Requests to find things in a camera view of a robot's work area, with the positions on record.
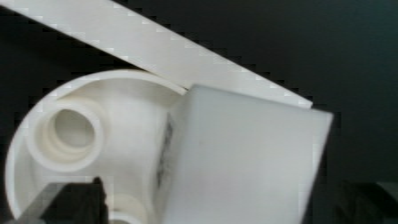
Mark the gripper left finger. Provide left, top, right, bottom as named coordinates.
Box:
left=14, top=177, right=108, bottom=224

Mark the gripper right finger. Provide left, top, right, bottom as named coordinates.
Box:
left=333, top=181, right=398, bottom=224

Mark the white stool leg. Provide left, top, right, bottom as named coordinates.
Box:
left=156, top=86, right=332, bottom=224

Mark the white right barrier rail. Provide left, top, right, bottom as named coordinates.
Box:
left=0, top=0, right=312, bottom=108

